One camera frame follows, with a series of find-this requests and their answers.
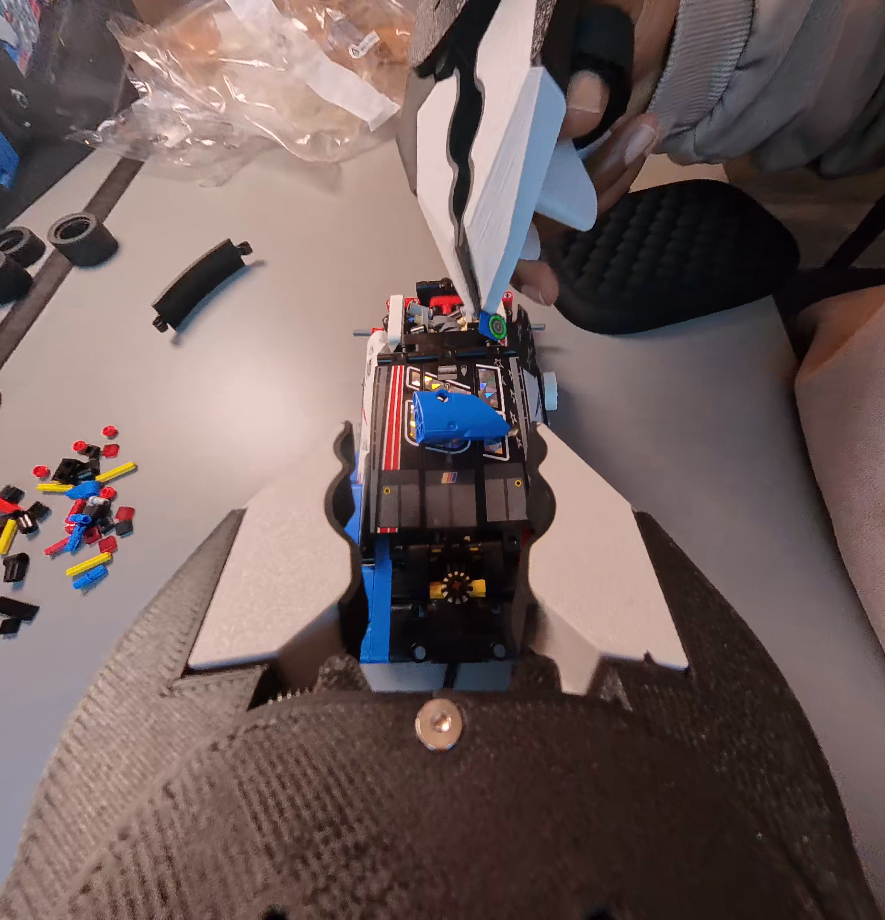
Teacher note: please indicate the black curved lego piece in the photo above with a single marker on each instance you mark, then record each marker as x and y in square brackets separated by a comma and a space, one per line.
[198, 284]

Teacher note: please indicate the black lego tyre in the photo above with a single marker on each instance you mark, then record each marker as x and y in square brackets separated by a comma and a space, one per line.
[83, 241]
[0, 280]
[14, 244]

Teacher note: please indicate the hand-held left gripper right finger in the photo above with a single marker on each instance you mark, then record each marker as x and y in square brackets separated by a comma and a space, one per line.
[600, 575]

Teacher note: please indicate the clear plastic bags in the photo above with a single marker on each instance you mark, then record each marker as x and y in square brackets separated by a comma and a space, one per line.
[219, 93]

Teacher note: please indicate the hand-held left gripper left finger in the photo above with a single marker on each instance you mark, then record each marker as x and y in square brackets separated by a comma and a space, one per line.
[277, 575]

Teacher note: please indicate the blue lego vehicle with wheel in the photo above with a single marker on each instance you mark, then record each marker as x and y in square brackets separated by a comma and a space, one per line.
[4, 93]

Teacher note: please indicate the pile of small lego pieces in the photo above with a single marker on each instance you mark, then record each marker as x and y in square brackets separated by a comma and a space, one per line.
[76, 471]

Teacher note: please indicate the blue lego scoop piece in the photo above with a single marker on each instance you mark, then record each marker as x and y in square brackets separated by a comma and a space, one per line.
[449, 420]

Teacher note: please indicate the person's right forearm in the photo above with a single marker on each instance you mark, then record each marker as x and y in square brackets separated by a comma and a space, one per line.
[773, 72]

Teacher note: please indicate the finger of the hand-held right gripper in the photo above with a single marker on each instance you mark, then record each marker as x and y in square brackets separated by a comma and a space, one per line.
[431, 158]
[510, 165]

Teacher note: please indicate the black blue toy brick car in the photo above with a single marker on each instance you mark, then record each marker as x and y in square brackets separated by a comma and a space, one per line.
[442, 496]

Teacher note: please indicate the small blue lego piece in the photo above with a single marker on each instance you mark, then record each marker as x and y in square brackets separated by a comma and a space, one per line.
[494, 327]

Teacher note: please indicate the person's right hand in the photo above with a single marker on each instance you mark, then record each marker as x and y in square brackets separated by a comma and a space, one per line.
[629, 151]

